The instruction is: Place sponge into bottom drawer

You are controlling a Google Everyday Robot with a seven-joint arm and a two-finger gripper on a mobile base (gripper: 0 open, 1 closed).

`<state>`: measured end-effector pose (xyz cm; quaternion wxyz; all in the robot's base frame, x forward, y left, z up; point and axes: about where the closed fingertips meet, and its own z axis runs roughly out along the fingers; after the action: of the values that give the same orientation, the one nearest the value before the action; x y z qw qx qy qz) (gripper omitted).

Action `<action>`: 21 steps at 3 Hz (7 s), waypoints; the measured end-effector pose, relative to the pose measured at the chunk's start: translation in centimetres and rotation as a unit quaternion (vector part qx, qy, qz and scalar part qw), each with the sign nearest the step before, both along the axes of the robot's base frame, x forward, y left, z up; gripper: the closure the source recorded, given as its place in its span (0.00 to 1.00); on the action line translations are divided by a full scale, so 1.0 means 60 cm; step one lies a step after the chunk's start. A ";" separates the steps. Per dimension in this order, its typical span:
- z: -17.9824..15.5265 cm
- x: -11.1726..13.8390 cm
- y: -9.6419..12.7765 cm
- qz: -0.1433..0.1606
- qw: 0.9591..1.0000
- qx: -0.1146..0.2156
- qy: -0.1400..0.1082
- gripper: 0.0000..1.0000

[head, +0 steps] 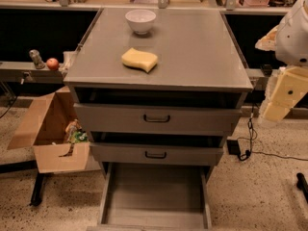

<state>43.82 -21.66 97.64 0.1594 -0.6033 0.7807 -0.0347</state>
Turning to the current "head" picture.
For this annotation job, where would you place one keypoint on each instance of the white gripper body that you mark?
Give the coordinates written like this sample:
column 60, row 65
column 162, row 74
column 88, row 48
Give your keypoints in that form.
column 293, row 38

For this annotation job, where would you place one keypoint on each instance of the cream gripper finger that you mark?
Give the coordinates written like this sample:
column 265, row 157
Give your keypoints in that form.
column 267, row 42
column 273, row 112

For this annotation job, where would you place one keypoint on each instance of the yellow sponge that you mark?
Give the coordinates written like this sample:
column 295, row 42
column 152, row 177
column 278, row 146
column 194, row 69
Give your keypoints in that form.
column 139, row 59

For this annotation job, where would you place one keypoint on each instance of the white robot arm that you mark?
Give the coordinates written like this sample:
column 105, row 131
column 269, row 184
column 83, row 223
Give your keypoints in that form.
column 289, row 41

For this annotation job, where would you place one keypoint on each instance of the grey drawer cabinet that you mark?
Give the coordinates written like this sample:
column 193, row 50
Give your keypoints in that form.
column 198, row 67

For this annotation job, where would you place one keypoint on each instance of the bottom grey drawer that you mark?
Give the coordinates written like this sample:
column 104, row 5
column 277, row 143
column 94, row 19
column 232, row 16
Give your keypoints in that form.
column 154, row 198

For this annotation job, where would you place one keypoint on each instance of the grey drawer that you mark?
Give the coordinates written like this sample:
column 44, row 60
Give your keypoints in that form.
column 157, row 120
column 155, row 154
column 154, row 198

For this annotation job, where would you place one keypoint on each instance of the middle grey drawer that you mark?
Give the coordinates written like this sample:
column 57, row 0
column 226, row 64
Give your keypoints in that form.
column 155, row 154

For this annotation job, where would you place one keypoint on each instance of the top grey drawer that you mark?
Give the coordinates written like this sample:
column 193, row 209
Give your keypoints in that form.
column 157, row 120

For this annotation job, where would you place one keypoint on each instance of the black remote on shelf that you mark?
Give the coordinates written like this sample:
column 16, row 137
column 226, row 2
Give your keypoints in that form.
column 266, row 69

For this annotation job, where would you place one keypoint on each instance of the black power adapter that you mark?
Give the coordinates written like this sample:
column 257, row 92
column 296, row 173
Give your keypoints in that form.
column 233, row 147

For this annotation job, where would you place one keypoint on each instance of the white ceramic bowl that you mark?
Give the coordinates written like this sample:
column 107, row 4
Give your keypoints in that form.
column 140, row 21

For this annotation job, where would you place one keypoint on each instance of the colourful items in box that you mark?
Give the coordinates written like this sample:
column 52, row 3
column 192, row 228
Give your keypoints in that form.
column 74, row 132

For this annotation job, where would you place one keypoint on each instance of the red apple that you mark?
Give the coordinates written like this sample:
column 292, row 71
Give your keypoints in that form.
column 53, row 64

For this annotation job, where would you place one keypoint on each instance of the cardboard box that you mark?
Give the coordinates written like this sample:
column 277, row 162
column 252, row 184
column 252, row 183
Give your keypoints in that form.
column 43, row 129

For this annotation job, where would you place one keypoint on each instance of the small grey figurine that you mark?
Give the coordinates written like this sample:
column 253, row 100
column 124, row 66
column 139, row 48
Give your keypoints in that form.
column 36, row 58

